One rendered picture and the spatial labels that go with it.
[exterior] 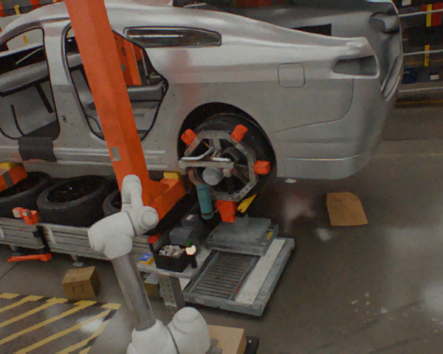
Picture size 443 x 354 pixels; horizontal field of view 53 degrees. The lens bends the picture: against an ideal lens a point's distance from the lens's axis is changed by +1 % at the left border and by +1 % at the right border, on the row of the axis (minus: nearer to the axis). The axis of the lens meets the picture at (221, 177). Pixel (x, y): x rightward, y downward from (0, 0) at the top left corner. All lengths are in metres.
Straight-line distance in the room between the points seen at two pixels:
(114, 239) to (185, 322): 0.54
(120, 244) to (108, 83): 1.19
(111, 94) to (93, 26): 0.40
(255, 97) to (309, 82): 0.38
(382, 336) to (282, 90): 1.63
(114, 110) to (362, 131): 1.58
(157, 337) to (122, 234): 0.52
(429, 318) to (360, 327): 0.42
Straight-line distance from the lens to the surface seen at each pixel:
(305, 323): 3.07
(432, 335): 3.06
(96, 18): 2.86
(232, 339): 2.46
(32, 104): 5.10
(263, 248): 3.45
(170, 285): 3.04
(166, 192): 3.40
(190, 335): 2.24
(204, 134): 3.13
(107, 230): 2.02
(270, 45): 2.90
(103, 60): 2.86
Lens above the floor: 2.14
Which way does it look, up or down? 25 degrees down
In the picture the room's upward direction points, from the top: 10 degrees counter-clockwise
